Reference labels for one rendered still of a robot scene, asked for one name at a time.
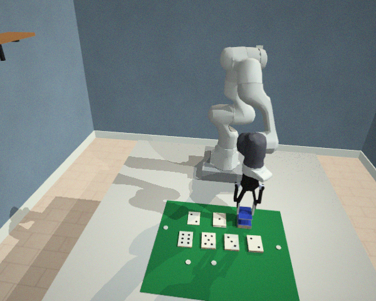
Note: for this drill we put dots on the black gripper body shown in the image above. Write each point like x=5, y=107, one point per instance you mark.
x=250, y=182

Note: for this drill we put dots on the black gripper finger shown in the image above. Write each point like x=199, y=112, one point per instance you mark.
x=238, y=200
x=255, y=202

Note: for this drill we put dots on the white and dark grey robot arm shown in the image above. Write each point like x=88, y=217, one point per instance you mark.
x=244, y=87

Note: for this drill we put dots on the green felt mat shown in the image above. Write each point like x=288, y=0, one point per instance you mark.
x=237, y=275

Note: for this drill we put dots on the blue card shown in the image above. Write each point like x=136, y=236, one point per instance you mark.
x=243, y=222
x=245, y=213

